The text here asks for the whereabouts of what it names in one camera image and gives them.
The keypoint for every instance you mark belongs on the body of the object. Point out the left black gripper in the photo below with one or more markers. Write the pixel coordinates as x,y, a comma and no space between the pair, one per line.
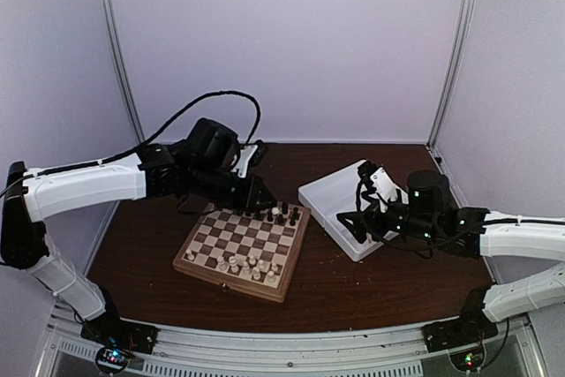
255,186

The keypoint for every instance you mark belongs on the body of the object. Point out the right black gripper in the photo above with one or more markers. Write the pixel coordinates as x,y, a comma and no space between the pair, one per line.
359,221

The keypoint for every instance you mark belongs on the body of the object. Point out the white tall piece carried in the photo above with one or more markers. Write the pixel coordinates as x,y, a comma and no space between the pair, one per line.
234,268

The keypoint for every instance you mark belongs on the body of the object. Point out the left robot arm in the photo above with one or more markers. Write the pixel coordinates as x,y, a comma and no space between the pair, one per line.
209,163

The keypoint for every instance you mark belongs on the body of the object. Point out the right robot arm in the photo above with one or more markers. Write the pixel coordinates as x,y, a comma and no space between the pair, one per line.
422,219

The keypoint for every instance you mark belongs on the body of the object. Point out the wooden chess board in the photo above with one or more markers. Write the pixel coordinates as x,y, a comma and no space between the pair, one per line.
225,232

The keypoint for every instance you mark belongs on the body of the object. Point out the white plastic tray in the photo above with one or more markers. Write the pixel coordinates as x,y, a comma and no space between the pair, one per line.
329,196

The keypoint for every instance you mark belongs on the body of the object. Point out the front aluminium rail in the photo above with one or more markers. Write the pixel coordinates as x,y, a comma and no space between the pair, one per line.
395,351

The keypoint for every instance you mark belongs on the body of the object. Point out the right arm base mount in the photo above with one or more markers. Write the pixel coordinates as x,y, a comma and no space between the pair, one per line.
470,326

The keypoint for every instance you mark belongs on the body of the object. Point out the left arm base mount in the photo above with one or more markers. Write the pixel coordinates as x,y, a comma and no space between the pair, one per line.
110,330

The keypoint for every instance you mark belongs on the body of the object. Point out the right aluminium frame post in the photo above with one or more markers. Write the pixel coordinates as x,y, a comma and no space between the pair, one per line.
463,26

